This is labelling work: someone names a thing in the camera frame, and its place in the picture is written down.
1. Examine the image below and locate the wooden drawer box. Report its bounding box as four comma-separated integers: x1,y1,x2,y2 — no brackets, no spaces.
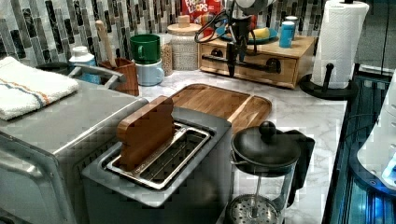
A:
198,36,315,89

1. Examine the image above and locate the black paper towel holder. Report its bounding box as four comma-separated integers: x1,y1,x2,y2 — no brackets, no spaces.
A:
299,63,359,101

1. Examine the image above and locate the white lidded blue bottle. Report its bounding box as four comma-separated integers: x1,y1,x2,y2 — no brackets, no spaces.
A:
69,46,101,84

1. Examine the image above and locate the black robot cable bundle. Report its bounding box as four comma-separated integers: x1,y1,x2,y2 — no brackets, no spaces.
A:
194,9,232,44

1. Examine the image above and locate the paper towel roll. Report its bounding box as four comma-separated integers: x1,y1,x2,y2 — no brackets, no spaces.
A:
311,0,370,89

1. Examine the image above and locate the wooden toast slice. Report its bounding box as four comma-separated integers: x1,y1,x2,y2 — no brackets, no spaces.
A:
117,96,176,171

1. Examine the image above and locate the glass french press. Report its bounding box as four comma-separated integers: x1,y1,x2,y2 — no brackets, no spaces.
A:
224,121,315,224

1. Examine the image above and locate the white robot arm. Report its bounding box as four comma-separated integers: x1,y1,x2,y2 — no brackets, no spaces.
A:
226,0,276,77

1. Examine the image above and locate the wooden spoon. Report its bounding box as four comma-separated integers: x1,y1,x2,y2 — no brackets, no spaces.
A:
95,20,117,67

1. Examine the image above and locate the Froot Loops cereal box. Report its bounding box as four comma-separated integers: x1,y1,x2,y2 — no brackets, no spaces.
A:
180,0,223,27

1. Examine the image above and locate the yellow banana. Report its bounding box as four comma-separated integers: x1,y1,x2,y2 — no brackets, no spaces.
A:
248,27,270,39

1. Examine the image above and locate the green mug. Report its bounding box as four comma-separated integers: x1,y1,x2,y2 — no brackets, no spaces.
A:
130,34,161,64

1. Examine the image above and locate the grey shaker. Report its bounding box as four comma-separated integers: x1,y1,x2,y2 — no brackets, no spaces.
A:
284,16,299,40

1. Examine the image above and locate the blue plate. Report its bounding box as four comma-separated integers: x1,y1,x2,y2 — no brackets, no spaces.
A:
216,26,277,45

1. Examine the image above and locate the blue shaker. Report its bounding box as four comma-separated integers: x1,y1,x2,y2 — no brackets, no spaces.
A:
279,21,294,48

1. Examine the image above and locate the red apple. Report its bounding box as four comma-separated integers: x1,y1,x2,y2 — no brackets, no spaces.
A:
250,15,257,30

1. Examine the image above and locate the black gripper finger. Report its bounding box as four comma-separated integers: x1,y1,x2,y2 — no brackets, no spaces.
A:
227,42,236,77
238,48,248,62

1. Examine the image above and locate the white striped towel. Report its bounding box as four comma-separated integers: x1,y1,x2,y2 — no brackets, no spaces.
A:
0,57,79,120

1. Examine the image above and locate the black round container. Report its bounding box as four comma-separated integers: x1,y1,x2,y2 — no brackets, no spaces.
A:
36,62,72,76

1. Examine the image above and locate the jar with wooden lid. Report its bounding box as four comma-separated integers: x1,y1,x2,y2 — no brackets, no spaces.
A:
167,15,201,71

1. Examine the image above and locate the silver toaster oven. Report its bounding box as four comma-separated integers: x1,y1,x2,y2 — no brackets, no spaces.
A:
0,64,148,224

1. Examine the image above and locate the wooden tray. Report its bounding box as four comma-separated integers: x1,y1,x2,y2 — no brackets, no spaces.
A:
171,83,272,133

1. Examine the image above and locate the light blue mug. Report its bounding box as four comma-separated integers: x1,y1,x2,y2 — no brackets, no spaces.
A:
135,61,164,86

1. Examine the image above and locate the black two-slot toaster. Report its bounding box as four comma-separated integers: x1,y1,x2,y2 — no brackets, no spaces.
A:
82,107,233,224

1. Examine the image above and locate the black drawer handle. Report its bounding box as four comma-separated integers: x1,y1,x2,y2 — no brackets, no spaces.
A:
201,54,281,74

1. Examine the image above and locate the brown utensil holder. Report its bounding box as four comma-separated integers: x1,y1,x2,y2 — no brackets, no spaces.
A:
99,58,139,96

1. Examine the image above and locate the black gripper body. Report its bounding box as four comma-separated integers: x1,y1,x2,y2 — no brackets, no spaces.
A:
230,16,251,47

